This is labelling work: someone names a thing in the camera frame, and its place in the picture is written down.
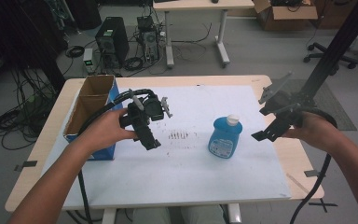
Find white desk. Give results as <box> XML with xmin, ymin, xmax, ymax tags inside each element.
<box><xmin>152</xmin><ymin>0</ymin><xmax>255</xmax><ymax>69</ymax></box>

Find person's right hand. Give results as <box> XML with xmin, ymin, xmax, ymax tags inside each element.
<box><xmin>281</xmin><ymin>111</ymin><xmax>339</xmax><ymax>154</ymax></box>

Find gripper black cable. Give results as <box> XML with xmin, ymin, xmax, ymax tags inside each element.
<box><xmin>288</xmin><ymin>106</ymin><xmax>339</xmax><ymax>224</ymax></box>
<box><xmin>76</xmin><ymin>88</ymin><xmax>157</xmax><ymax>224</ymax></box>

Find brown cabinet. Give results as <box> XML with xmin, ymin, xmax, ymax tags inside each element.
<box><xmin>310</xmin><ymin>0</ymin><xmax>358</xmax><ymax>31</ymax></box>

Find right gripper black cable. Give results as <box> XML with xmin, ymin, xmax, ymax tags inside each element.
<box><xmin>288</xmin><ymin>106</ymin><xmax>339</xmax><ymax>224</ymax></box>

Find white table mat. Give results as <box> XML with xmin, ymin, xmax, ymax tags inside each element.
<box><xmin>41</xmin><ymin>85</ymin><xmax>293</xmax><ymax>210</ymax></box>

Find large black computer tower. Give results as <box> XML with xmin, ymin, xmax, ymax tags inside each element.
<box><xmin>94</xmin><ymin>16</ymin><xmax>131</xmax><ymax>69</ymax></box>

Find blue bottle with white cap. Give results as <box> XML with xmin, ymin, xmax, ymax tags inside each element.
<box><xmin>207</xmin><ymin>114</ymin><xmax>244</xmax><ymax>160</ymax></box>

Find small black computer tower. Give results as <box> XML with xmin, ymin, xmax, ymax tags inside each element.
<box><xmin>136</xmin><ymin>15</ymin><xmax>161</xmax><ymax>63</ymax></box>

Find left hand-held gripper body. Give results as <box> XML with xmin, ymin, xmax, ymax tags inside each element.
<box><xmin>119</xmin><ymin>91</ymin><xmax>173</xmax><ymax>143</ymax></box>

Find black metal stand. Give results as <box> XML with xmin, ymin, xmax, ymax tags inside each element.
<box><xmin>297</xmin><ymin>0</ymin><xmax>358</xmax><ymax>101</ymax></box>

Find person's left hand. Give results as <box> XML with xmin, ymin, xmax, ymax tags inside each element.
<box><xmin>77</xmin><ymin>107</ymin><xmax>139</xmax><ymax>154</ymax></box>

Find black curtain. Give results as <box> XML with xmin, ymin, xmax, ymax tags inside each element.
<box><xmin>0</xmin><ymin>0</ymin><xmax>69</xmax><ymax>91</ymax></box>

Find bundle of black floor cables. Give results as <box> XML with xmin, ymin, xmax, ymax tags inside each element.
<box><xmin>0</xmin><ymin>68</ymin><xmax>60</xmax><ymax>151</ymax></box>

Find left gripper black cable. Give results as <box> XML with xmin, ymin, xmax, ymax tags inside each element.
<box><xmin>76</xmin><ymin>88</ymin><xmax>157</xmax><ymax>224</ymax></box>

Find grey power unit green display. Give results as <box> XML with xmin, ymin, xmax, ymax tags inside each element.
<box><xmin>82</xmin><ymin>47</ymin><xmax>98</xmax><ymax>75</ymax></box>

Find black office chair base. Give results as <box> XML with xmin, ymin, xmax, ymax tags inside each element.
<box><xmin>302</xmin><ymin>41</ymin><xmax>358</xmax><ymax>76</ymax></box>

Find white table leg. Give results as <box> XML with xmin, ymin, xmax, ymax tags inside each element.
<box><xmin>227</xmin><ymin>203</ymin><xmax>242</xmax><ymax>224</ymax></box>
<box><xmin>101</xmin><ymin>208</ymin><xmax>117</xmax><ymax>224</ymax></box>

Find person's right leg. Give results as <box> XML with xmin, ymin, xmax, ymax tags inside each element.
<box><xmin>180</xmin><ymin>204</ymin><xmax>227</xmax><ymax>224</ymax></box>

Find blue cardboard box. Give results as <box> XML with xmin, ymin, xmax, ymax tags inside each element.
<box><xmin>62</xmin><ymin>74</ymin><xmax>124</xmax><ymax>161</ymax></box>

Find open brown cardboard box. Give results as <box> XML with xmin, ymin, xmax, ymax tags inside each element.
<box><xmin>253</xmin><ymin>0</ymin><xmax>319</xmax><ymax>32</ymax></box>

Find grey tape piece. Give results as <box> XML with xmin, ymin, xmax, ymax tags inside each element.
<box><xmin>303</xmin><ymin>169</ymin><xmax>326</xmax><ymax>179</ymax></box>
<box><xmin>14</xmin><ymin>160</ymin><xmax>38</xmax><ymax>173</ymax></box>

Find dark floor mat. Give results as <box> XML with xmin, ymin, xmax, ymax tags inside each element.
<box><xmin>271</xmin><ymin>77</ymin><xmax>358</xmax><ymax>132</ymax></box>

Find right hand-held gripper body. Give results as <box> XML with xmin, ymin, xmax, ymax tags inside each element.
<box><xmin>258</xmin><ymin>72</ymin><xmax>307</xmax><ymax>129</ymax></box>

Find black tape cross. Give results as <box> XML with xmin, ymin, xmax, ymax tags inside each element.
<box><xmin>308</xmin><ymin>198</ymin><xmax>338</xmax><ymax>214</ymax></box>

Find coiled black cable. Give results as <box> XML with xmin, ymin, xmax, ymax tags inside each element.
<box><xmin>64</xmin><ymin>45</ymin><xmax>86</xmax><ymax>59</ymax></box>
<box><xmin>122</xmin><ymin>56</ymin><xmax>145</xmax><ymax>72</ymax></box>

